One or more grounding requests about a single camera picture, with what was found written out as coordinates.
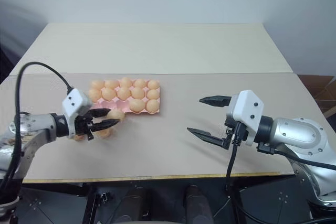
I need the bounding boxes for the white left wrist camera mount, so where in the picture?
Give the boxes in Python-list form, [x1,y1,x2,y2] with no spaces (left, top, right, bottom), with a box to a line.
[62,88,93,140]

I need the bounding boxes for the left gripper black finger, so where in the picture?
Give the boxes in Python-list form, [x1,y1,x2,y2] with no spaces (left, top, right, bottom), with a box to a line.
[91,119,120,132]
[88,108,112,118]

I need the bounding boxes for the brown cardboard box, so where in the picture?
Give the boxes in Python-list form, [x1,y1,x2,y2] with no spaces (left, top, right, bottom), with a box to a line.
[299,74,336,130]

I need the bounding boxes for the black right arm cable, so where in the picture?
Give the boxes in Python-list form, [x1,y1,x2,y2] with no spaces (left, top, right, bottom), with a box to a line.
[256,142,336,170]

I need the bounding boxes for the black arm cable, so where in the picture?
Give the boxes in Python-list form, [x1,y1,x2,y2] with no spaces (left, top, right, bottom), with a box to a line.
[256,142,336,170]
[0,62,76,190]

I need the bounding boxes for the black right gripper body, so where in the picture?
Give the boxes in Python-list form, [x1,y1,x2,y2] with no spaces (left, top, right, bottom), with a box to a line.
[223,104,249,152]

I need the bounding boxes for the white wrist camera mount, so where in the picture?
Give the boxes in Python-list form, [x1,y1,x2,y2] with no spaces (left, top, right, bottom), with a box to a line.
[230,89,265,146]
[62,88,93,140]

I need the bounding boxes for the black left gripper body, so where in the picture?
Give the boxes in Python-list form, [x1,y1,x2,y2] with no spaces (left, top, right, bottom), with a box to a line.
[74,115,96,141]

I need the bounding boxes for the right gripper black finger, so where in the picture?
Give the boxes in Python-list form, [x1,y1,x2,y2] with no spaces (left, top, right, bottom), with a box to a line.
[198,94,233,108]
[186,127,227,148]

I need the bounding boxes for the pink egg tray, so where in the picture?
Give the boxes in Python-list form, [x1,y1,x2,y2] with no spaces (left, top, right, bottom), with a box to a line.
[90,78,162,116]

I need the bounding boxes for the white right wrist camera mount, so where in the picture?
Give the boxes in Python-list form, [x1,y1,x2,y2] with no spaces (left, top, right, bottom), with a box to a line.
[230,89,265,146]

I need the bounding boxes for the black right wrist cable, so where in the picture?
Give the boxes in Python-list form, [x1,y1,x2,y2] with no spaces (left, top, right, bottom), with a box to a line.
[225,121,254,224]

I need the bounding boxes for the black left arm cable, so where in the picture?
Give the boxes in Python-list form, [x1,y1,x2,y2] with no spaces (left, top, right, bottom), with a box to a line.
[0,62,76,190]

